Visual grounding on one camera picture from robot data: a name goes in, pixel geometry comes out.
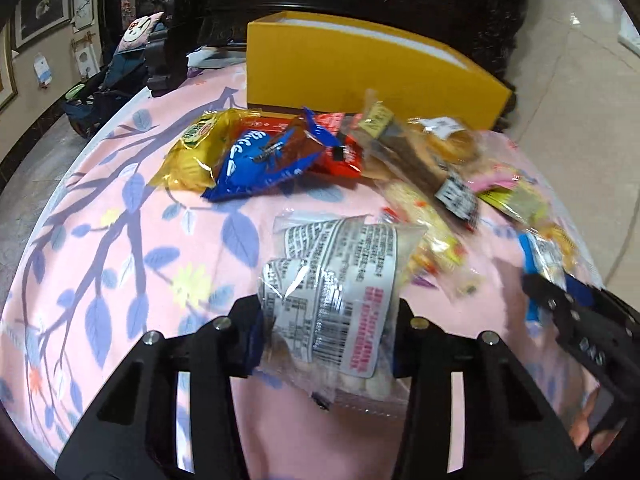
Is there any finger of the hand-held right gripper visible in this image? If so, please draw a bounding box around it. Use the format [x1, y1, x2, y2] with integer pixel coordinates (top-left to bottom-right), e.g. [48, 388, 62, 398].
[521, 271, 598, 335]
[564, 274, 637, 323]

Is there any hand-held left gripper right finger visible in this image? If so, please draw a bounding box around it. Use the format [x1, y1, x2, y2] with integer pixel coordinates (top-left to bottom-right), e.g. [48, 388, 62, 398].
[391, 300, 586, 480]

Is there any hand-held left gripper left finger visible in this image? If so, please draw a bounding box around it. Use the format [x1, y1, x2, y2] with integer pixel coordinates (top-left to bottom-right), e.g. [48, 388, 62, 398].
[55, 297, 264, 480]

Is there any blue-edged clear snack packet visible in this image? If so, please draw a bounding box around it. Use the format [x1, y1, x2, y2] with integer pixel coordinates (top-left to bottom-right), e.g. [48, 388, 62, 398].
[517, 225, 588, 323]

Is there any clear white-label snack packet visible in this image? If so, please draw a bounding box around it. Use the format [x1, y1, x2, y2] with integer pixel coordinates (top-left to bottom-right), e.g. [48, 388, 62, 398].
[256, 212, 430, 408]

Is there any clear packet of yellow candies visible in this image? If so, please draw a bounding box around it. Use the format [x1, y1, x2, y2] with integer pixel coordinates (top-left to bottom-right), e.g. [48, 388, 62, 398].
[380, 182, 483, 301]

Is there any blue snack bag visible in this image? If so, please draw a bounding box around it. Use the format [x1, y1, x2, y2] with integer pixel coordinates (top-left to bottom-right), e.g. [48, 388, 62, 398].
[201, 119, 326, 203]

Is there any red snack packet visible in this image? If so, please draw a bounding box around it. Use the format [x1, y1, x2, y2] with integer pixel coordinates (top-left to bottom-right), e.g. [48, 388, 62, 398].
[303, 107, 368, 178]

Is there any yellow cardboard box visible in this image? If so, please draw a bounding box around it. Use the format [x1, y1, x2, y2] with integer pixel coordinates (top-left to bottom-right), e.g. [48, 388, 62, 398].
[246, 11, 513, 130]

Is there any person's right hand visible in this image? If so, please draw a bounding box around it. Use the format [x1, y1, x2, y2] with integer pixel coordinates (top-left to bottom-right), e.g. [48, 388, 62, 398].
[569, 389, 623, 457]

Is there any yellow and pink snack packet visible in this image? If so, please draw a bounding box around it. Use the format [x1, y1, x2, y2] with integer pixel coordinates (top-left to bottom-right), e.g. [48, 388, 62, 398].
[472, 157, 551, 223]

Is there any clear packet of dark bars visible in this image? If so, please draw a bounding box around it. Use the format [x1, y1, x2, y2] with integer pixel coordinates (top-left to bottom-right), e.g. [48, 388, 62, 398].
[350, 89, 481, 231]

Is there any yellow snack bag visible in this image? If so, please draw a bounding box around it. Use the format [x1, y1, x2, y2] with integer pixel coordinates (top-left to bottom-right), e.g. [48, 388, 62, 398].
[152, 108, 251, 193]

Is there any round pastry packet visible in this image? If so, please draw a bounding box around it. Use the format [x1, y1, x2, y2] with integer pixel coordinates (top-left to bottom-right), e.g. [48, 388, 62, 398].
[407, 116, 478, 163]

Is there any stack of papers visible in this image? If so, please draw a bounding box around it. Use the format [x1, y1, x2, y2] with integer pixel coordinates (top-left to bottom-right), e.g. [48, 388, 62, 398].
[186, 46, 249, 69]

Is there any blue folding chair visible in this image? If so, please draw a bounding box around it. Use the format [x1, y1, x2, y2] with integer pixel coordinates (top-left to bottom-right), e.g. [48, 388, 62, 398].
[64, 35, 153, 139]

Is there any printed pink cushion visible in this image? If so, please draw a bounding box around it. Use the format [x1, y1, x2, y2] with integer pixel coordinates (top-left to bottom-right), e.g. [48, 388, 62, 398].
[120, 11, 167, 55]

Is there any small white framed picture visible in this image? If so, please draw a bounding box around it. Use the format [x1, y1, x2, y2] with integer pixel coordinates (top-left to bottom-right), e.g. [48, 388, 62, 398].
[74, 34, 100, 80]

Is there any blue and white paper tag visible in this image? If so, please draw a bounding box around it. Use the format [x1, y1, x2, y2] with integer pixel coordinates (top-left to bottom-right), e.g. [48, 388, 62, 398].
[34, 54, 54, 89]

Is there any gold framed picture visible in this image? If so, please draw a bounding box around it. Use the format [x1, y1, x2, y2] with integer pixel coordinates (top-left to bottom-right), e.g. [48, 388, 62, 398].
[0, 24, 19, 112]

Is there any white framed flower picture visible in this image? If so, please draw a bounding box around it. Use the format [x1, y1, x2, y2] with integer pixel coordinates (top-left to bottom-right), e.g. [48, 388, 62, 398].
[73, 0, 97, 32]

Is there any large dark framed picture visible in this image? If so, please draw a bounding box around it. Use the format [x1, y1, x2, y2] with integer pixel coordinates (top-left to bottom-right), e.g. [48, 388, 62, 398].
[11, 0, 74, 52]

